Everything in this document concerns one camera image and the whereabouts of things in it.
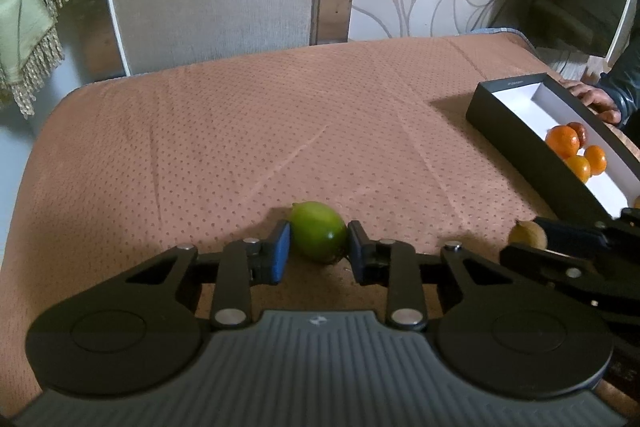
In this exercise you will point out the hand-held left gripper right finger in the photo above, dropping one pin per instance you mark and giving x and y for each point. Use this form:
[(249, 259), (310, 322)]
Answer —
[(356, 252)]

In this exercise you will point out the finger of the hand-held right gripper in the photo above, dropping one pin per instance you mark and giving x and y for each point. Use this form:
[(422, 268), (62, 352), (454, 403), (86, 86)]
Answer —
[(575, 274), (575, 234)]

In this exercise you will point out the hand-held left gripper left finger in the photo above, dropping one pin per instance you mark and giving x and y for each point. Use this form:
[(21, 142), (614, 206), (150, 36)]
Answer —
[(282, 252)]

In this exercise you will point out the green lime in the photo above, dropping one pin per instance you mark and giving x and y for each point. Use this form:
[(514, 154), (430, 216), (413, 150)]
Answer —
[(317, 229)]

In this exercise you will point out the olive brown fruit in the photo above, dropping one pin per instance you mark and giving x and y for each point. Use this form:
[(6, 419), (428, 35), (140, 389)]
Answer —
[(522, 234)]

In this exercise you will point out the orange kumquat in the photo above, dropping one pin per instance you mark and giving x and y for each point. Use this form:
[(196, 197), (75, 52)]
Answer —
[(579, 168)]

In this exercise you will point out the small orange fruit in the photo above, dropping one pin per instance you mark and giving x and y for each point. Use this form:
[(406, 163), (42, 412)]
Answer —
[(596, 158)]

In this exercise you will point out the orange mandarin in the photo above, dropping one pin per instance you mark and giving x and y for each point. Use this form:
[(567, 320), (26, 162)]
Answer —
[(561, 141)]

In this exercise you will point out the red round fruit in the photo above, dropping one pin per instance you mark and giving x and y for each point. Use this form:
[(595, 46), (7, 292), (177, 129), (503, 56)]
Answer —
[(581, 133)]

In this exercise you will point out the black box with white interior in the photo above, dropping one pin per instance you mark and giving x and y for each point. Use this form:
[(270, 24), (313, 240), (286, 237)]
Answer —
[(520, 112)]

